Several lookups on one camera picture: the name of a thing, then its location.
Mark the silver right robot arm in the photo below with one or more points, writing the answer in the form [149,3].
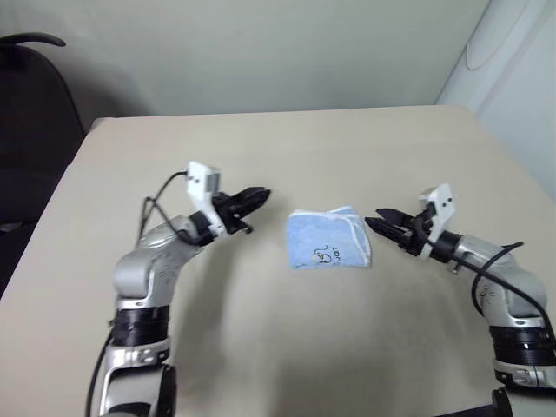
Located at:
[508,282]

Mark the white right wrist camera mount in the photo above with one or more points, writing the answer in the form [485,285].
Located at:
[442,208]

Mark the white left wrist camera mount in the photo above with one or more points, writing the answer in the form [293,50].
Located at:
[200,191]

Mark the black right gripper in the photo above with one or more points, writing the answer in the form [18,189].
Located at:
[417,234]

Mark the light blue towel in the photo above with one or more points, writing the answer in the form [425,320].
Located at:
[321,239]

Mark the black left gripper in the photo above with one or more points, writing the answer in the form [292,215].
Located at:
[228,213]

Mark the white curved panel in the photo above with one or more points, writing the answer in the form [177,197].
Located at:
[508,65]

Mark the black office chair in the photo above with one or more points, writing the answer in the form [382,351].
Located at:
[30,130]

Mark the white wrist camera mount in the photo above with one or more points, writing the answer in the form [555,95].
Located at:
[442,208]
[200,191]

